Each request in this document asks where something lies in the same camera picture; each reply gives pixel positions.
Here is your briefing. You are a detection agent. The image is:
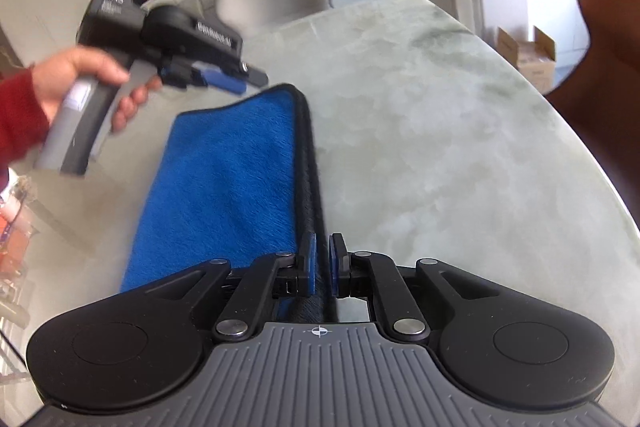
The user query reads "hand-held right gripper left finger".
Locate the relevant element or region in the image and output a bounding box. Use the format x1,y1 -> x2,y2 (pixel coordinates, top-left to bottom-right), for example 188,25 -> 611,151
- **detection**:
142,233 -> 318,342

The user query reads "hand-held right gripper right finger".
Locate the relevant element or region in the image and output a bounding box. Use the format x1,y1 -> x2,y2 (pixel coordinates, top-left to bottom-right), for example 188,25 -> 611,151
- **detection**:
329,233 -> 501,342

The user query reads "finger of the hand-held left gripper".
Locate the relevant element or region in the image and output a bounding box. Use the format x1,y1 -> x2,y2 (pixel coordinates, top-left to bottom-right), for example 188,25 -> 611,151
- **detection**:
159,58 -> 249,96
235,63 -> 271,88

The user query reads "grey and blue towel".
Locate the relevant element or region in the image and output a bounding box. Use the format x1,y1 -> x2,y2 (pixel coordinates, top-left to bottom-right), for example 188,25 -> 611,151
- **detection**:
120,83 -> 332,323

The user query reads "person's left hand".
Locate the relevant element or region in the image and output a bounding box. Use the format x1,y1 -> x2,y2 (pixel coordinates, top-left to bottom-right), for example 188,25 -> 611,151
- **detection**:
31,46 -> 164,134

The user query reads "cardboard box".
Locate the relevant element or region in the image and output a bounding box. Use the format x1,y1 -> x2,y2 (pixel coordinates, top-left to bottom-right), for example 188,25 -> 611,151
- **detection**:
497,26 -> 557,94

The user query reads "brown chair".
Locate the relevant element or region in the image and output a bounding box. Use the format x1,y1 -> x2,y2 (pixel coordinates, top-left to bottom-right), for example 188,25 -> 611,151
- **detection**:
545,0 -> 640,212

